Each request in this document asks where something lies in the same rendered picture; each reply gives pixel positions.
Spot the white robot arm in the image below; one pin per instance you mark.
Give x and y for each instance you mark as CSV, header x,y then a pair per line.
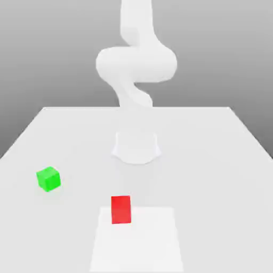
x,y
136,64

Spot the small red cube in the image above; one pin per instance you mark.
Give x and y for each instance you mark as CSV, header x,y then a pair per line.
x,y
121,210

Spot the small green cube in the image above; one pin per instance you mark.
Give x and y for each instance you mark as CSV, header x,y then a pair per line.
x,y
48,179

